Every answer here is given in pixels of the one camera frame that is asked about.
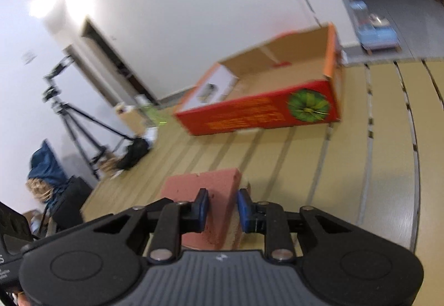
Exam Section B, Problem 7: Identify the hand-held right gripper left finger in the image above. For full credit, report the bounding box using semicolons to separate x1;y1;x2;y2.
92;188;210;265

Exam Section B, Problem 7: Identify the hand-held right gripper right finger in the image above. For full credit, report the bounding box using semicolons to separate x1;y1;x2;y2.
237;188;355;264

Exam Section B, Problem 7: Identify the pink sponge block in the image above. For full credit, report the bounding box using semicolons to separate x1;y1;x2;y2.
162;167;244;251

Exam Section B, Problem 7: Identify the red cardboard box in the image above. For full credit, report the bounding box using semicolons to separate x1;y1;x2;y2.
173;23;346;137

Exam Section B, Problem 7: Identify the black suitcase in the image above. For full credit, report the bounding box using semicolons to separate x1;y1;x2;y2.
51;175;94;234

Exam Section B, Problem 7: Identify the blue cloth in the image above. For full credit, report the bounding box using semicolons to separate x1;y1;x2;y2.
27;139;67;189

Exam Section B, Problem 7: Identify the black floor bag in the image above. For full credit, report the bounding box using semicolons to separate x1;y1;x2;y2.
116;137;151;171

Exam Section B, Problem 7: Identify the small brown cardboard box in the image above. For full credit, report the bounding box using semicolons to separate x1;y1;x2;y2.
115;102;147;137

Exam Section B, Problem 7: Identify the black camera tripod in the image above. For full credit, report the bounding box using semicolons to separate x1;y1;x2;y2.
42;54;137;182

